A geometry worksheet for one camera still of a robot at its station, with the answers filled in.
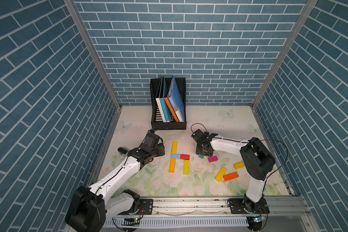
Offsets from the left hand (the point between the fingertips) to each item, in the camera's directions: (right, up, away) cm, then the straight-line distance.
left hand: (164, 148), depth 84 cm
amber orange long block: (+4, -12, +5) cm, 13 cm away
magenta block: (+30, -8, +6) cm, 32 cm away
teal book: (0, +26, +3) cm, 27 cm away
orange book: (+2, +29, 0) cm, 29 cm away
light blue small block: (+6, -7, +9) cm, 13 cm away
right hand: (+23, -5, +11) cm, 26 cm away
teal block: (+22, -6, +6) cm, 24 cm away
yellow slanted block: (+33, -16, 0) cm, 37 cm away
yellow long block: (+5, -2, +12) cm, 13 cm away
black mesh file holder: (-9, +14, +25) cm, 31 cm away
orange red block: (+39, -17, -1) cm, 42 cm away
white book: (-4, +28, 0) cm, 28 cm away
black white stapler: (-28, -3, +6) cm, 28 cm away
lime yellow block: (+13, -14, +2) cm, 19 cm away
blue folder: (+6, +31, +19) cm, 37 cm away
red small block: (+12, -7, +8) cm, 16 cm away
